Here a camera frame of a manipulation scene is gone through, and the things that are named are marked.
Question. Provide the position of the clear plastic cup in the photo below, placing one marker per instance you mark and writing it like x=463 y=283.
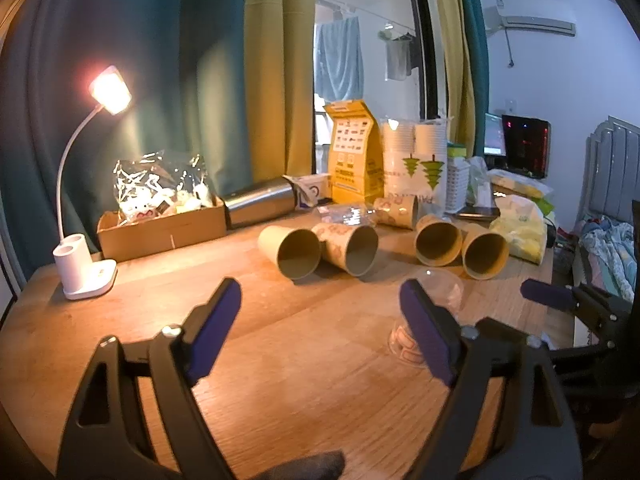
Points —
x=442 y=292

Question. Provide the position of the hanging grey garment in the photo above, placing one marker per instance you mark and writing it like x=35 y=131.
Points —
x=398 y=57

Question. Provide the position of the hanging blue towel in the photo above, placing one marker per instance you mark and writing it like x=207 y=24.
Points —
x=339 y=57

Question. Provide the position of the olive yellow curtain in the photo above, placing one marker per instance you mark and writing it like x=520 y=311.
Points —
x=452 y=50
x=277 y=70

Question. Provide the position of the yellow paper bag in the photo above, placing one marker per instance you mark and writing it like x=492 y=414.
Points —
x=352 y=155

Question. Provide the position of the white plastic basket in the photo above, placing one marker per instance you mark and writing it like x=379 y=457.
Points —
x=456 y=182

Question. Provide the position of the stainless steel flask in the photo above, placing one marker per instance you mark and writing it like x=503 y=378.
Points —
x=257 y=205

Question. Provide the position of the teal curtain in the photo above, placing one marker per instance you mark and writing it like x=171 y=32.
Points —
x=125 y=50
x=472 y=35

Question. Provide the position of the plain brown paper cup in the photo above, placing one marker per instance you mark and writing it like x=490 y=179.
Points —
x=438 y=242
x=295 y=255
x=484 y=255

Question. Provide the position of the computer monitor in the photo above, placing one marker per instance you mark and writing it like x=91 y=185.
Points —
x=495 y=135

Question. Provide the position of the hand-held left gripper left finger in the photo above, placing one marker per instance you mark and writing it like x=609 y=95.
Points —
x=212 y=330

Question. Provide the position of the black computer case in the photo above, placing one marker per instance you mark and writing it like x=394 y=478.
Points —
x=525 y=145

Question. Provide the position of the sleeve of stacked paper cups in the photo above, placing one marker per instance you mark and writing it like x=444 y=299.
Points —
x=431 y=160
x=399 y=155

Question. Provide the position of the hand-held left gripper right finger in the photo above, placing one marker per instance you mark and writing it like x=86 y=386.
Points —
x=425 y=325

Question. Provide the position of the white air conditioner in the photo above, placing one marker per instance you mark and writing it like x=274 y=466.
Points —
x=532 y=22

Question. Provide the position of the patterned brown paper cup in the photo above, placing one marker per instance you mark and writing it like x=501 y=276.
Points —
x=397 y=210
x=350 y=252

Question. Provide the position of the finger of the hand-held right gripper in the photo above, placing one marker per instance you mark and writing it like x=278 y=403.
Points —
x=547 y=294

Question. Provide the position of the yellow and white bag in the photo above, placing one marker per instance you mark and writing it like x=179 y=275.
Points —
x=520 y=182

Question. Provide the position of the cardboard box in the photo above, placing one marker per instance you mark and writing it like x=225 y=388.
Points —
x=165 y=232

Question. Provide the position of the patterned blanket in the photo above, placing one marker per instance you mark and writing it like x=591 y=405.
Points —
x=607 y=247

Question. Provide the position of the grey padded headboard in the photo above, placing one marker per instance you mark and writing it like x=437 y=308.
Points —
x=610 y=170

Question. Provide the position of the white desk lamp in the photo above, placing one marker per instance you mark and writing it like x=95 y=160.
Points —
x=85 y=265

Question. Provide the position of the yellow plastic bag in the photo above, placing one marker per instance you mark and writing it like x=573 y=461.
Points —
x=520 y=230

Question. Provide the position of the small white carton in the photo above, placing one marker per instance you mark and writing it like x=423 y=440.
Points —
x=312 y=192

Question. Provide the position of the clear bag of small items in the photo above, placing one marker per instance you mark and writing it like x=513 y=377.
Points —
x=160 y=187

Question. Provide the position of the dark flat notebook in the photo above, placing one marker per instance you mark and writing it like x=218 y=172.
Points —
x=475 y=212

